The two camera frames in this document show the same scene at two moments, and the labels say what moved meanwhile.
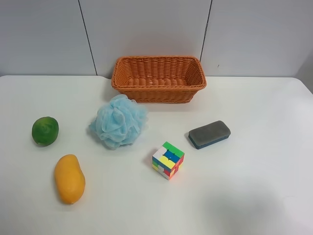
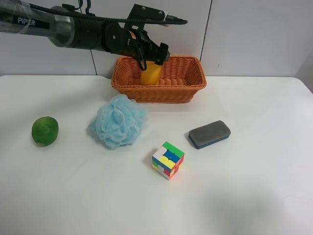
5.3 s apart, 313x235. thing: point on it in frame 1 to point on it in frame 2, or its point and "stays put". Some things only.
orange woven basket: (159, 79) stays put
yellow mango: (70, 178) to (151, 75)
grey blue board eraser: (204, 136) stays put
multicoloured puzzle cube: (167, 160) stays put
